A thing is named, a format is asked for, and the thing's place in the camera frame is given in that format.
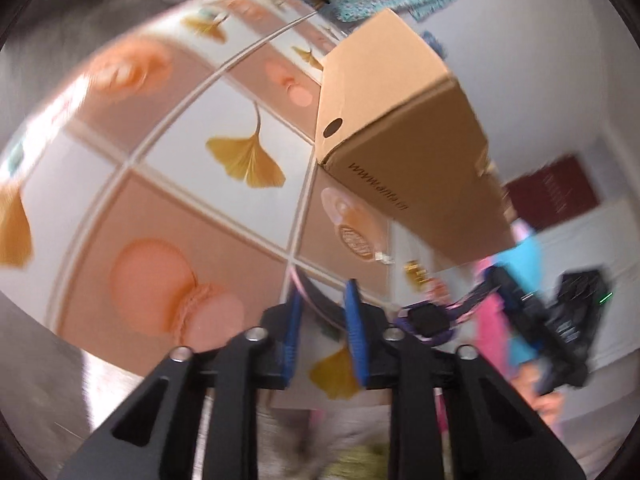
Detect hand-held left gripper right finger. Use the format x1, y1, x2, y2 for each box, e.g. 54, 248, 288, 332
344, 279, 587, 480

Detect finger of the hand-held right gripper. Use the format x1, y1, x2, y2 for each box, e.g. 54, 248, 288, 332
482, 265, 538, 326

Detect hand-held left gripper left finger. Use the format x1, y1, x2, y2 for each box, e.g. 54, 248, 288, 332
55, 290, 303, 480

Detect black and purple smartwatch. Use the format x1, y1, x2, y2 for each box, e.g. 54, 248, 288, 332
289, 266, 493, 346

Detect blue pillow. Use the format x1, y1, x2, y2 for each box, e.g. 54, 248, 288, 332
492, 232, 546, 366

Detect person's right hand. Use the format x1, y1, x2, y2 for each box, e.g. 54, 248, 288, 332
515, 360, 568, 426

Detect brown cardboard box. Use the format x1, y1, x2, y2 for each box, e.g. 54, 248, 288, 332
314, 7, 517, 266

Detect gold pendant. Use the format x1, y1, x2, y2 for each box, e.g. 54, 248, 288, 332
404, 260, 431, 288

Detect pink floral blanket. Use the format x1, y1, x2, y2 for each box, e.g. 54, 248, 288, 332
472, 255, 506, 361

